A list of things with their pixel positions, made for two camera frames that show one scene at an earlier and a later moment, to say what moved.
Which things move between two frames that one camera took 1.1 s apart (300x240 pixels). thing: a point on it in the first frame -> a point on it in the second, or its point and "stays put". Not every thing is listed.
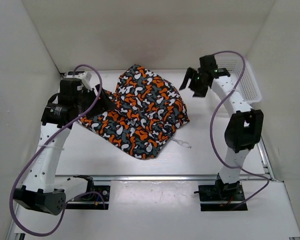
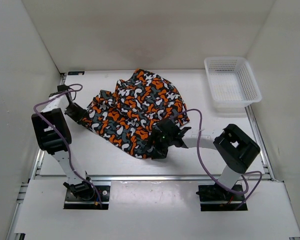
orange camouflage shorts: [149, 112] stays put
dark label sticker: [76, 72] stays put
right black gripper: [191, 74] -> [161, 152]
